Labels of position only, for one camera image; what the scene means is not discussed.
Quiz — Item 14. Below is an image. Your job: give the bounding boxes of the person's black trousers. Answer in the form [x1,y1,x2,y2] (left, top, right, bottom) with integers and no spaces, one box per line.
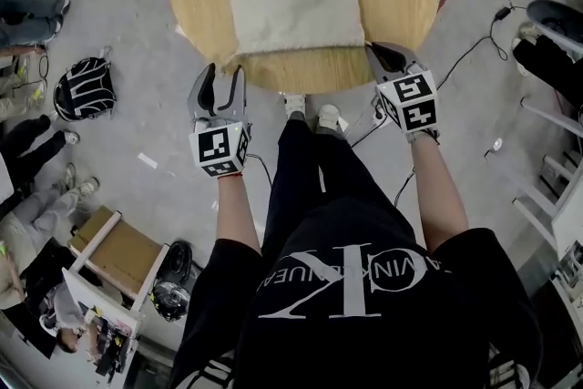
[261,111,393,261]

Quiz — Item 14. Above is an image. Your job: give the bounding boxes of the black power adapter with cable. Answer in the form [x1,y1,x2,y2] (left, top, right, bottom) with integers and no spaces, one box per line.
[435,4,529,81]

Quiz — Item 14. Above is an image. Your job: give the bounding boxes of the person's white shoe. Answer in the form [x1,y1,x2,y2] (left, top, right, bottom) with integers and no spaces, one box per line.
[315,103,342,134]
[282,91,307,122]

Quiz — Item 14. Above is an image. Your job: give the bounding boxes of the brown cardboard box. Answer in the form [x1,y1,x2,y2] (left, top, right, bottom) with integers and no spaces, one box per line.
[68,205,166,298]

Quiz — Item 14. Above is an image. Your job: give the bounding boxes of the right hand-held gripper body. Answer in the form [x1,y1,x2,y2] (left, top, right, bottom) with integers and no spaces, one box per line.
[374,62,439,146]

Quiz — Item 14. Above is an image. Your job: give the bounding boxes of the white metal frame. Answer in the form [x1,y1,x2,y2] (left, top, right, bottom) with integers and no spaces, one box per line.
[510,97,583,270]

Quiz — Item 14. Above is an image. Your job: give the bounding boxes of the round wooden table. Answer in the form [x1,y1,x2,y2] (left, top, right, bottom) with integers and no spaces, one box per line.
[168,0,442,96]

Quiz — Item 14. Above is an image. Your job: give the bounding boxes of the person's left forearm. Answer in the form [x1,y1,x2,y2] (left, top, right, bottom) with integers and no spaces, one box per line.
[212,171,266,257]

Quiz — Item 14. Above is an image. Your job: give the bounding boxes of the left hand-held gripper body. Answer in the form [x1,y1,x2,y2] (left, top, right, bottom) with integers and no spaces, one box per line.
[188,113,253,179]

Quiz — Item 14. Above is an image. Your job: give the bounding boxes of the person's right forearm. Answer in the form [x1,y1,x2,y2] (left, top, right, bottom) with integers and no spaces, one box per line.
[408,129,470,252]

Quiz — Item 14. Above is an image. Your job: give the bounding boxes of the black helmet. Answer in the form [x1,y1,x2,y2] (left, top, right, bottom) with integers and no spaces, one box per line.
[149,240,195,323]

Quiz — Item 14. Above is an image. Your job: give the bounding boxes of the person's left white shoe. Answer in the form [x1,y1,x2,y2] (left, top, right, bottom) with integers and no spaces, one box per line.
[282,91,307,122]

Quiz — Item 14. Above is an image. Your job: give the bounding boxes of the black backpack with white pattern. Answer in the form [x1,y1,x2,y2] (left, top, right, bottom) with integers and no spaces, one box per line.
[52,56,118,123]

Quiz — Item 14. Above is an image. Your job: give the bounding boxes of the white board with papers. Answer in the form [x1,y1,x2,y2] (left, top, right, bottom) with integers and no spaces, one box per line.
[37,267,140,387]

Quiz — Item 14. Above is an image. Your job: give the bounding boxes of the person's right white shoe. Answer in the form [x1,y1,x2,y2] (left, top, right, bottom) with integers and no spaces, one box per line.
[315,103,342,134]

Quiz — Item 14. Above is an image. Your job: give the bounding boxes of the person's black printed t-shirt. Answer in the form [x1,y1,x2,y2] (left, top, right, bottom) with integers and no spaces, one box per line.
[169,195,546,389]

